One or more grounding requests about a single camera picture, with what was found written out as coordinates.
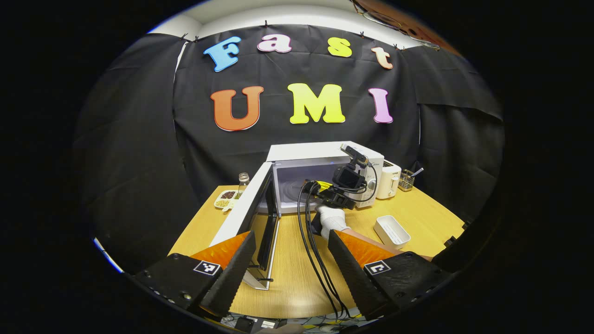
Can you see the white toaster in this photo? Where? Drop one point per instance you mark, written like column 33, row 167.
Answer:
column 387, row 183

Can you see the clear utensil holder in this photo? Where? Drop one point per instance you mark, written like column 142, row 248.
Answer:
column 406, row 182

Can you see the bright computer screen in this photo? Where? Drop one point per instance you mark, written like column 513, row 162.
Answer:
column 107, row 257

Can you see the glass bottle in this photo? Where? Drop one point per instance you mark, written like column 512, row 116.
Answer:
column 243, row 183

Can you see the white rectangular tray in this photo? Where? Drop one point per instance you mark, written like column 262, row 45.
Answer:
column 387, row 229

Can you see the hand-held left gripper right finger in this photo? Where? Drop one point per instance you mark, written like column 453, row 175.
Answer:
column 352, row 278

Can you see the divided plate with beans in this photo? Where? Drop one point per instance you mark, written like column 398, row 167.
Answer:
column 225, row 199

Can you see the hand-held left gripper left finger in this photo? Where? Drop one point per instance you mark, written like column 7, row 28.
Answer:
column 232, row 278

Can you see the white microwave oven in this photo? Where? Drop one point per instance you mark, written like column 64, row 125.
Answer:
column 315, row 150

